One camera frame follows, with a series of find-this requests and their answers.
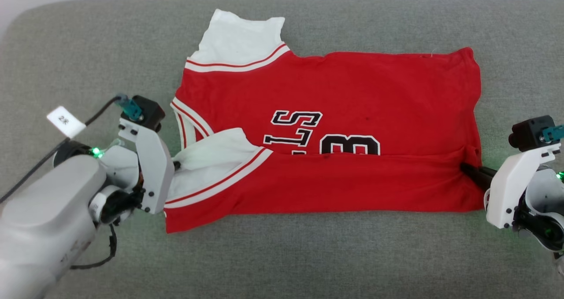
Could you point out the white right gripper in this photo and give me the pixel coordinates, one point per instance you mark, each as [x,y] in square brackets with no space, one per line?
[506,193]

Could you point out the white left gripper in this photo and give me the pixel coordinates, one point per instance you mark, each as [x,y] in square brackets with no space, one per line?
[154,167]

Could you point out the red and white basketball jersey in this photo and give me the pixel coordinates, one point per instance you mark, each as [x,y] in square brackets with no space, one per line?
[352,92]

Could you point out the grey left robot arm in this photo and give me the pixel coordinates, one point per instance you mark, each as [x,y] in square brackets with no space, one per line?
[44,215]

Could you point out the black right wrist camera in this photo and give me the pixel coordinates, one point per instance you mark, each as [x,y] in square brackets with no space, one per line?
[528,134]

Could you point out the teal left camera connector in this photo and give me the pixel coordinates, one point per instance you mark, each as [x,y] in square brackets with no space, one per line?
[131,108]

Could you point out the teal camera connector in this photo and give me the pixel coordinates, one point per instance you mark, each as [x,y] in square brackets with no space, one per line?
[131,108]
[554,133]

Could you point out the teal right camera connector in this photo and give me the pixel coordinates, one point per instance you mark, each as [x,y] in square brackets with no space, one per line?
[554,133]

